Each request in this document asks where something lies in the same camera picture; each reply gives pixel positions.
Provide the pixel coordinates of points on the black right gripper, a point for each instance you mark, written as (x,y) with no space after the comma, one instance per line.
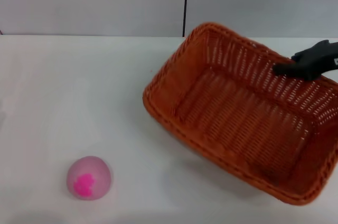
(330,59)

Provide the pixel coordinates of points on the pink ball with magenta print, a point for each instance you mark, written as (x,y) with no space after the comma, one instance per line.
(89,178)

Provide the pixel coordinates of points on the orange woven rectangular basket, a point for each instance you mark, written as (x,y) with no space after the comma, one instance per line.
(237,118)

